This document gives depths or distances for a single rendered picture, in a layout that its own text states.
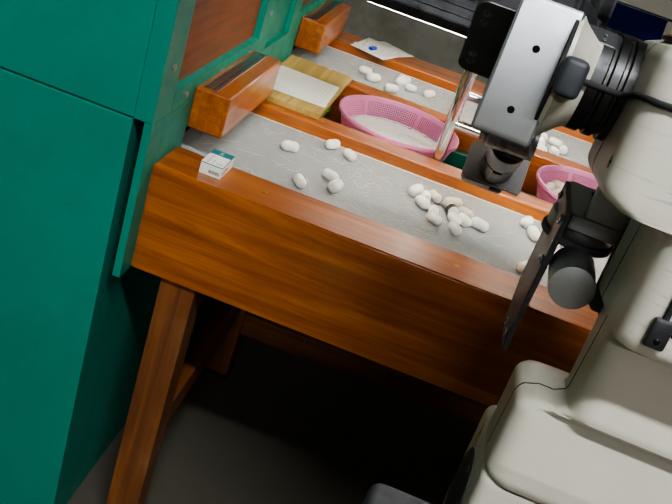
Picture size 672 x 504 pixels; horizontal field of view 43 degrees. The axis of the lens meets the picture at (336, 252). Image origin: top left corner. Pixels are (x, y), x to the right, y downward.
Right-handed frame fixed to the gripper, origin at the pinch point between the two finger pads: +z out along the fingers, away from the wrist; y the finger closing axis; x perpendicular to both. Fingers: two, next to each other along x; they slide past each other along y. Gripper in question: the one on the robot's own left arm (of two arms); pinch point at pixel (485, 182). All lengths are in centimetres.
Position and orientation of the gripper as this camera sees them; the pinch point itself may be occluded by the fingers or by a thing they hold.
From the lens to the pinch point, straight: 153.7
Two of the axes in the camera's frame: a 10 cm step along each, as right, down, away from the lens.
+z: -0.3, 2.1, 9.8
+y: -9.4, -3.5, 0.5
